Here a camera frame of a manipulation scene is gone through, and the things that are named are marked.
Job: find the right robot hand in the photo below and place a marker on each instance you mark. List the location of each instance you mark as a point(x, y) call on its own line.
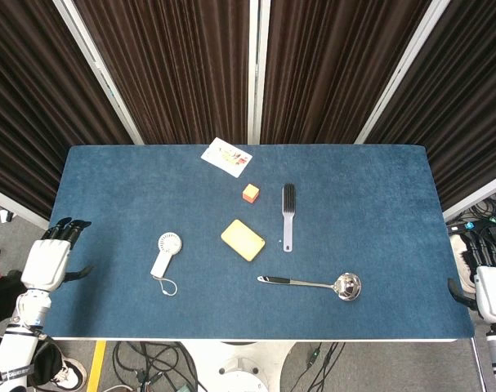
point(490, 286)

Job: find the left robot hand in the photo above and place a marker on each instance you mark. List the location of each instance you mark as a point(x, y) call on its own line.
point(47, 259)

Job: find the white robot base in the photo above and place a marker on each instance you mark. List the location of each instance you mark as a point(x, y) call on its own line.
point(241, 365)

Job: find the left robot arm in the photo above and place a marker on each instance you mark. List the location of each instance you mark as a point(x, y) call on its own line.
point(21, 339)

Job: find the white handheld mini fan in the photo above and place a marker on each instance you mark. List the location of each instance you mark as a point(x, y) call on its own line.
point(164, 257)

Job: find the white round stool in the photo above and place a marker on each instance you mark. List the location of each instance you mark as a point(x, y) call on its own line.
point(462, 261)

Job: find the black white sneaker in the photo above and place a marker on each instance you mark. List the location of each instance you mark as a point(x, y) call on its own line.
point(70, 373)

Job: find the yellow floor tape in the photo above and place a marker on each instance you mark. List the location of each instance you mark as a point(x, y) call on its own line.
point(95, 366)

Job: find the yellow rectangular sponge block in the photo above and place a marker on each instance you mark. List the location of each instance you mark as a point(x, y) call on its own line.
point(243, 239)

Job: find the blue table mat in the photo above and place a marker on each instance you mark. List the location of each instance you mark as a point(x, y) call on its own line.
point(251, 245)

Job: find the white printed card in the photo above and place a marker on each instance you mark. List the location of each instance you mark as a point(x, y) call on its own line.
point(226, 157)

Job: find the orange yellow small cube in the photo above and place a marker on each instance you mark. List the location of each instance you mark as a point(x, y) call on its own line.
point(250, 192)

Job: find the grey brush black bristles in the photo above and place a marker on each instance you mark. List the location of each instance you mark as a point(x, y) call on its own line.
point(288, 216)

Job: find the dark brown pleated curtain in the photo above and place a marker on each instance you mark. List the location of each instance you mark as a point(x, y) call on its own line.
point(170, 69)

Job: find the white divider frame post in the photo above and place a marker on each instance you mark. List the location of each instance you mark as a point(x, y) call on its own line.
point(257, 71)

